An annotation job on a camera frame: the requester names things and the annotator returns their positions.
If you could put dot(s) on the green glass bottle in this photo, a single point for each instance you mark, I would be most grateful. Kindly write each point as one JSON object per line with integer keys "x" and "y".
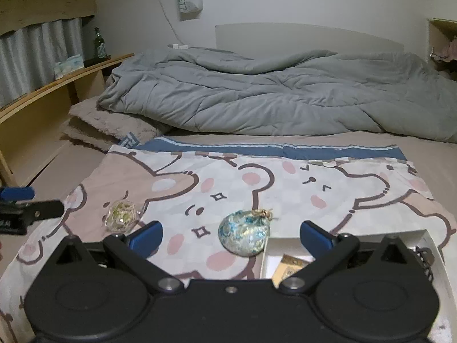
{"x": 100, "y": 44}

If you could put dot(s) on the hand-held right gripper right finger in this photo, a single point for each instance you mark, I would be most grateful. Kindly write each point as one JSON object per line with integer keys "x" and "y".
{"x": 314, "y": 237}

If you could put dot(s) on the clear bag of gold trinkets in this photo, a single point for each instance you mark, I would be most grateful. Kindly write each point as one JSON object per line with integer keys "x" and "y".
{"x": 123, "y": 215}

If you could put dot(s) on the grey duvet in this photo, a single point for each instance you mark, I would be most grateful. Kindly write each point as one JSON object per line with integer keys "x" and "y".
{"x": 267, "y": 93}

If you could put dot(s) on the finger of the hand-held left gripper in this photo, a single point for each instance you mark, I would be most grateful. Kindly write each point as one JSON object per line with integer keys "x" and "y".
{"x": 44, "y": 210}
{"x": 16, "y": 193}

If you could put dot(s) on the wooden bedside shelf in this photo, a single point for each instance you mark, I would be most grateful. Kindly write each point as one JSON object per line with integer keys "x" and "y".
{"x": 39, "y": 121}

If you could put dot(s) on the tissue pack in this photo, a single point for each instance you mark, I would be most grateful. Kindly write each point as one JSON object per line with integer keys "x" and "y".
{"x": 59, "y": 70}
{"x": 74, "y": 62}

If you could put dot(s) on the beige fuzzy blanket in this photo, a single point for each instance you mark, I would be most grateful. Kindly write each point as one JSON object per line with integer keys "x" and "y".
{"x": 107, "y": 125}

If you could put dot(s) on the cartoon bear printed blanket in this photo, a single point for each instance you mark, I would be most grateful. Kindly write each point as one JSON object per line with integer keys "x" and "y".
{"x": 285, "y": 193}

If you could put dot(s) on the dark brown braided accessory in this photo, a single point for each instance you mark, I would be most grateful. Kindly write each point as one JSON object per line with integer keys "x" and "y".
{"x": 425, "y": 260}

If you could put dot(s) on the white power adapter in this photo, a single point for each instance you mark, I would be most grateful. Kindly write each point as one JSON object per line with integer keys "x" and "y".
{"x": 178, "y": 46}

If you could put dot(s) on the raw wooden board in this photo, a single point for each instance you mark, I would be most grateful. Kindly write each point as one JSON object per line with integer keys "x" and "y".
{"x": 46, "y": 7}

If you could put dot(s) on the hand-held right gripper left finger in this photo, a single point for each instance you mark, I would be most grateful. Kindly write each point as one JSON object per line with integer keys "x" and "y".
{"x": 146, "y": 237}

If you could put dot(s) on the cream wall shelf unit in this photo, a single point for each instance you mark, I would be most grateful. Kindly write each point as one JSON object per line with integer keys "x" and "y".
{"x": 437, "y": 30}

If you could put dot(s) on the grey curtain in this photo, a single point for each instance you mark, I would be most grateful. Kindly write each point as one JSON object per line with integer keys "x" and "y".
{"x": 39, "y": 57}

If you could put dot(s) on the white cardboard box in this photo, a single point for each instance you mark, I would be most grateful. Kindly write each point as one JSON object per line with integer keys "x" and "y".
{"x": 442, "y": 278}

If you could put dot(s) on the dusty pink clothes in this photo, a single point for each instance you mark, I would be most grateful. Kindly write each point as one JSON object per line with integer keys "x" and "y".
{"x": 448, "y": 50}

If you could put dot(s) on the blue gold brocade pouch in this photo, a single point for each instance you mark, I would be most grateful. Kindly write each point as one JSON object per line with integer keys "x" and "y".
{"x": 244, "y": 234}

